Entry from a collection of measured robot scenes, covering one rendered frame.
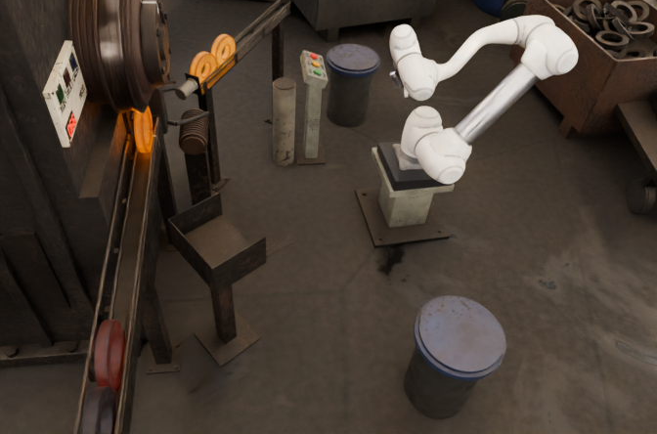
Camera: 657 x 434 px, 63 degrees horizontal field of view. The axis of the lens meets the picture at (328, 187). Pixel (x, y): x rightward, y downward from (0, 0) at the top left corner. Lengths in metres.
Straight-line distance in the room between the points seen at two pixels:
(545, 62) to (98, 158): 1.64
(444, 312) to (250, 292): 0.92
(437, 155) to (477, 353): 0.81
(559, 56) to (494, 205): 1.12
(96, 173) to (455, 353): 1.31
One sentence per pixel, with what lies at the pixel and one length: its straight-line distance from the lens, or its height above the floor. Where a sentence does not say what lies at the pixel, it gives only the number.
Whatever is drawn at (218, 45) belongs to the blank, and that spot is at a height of 0.78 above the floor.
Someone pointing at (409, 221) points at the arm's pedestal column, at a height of 0.06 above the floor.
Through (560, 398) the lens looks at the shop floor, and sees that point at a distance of 2.51.
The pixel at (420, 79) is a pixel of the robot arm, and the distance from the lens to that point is 2.01.
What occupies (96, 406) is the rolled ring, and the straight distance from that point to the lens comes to 1.48.
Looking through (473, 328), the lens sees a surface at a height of 0.43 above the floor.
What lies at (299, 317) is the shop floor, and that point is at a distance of 2.42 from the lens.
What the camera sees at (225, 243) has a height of 0.60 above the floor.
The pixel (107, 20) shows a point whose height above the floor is 1.28.
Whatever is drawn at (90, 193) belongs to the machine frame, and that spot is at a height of 0.87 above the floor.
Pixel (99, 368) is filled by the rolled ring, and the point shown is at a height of 0.75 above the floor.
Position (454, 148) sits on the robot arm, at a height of 0.67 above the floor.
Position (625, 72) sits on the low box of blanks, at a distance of 3.48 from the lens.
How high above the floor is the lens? 2.06
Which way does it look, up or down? 44 degrees down
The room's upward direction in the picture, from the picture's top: 5 degrees clockwise
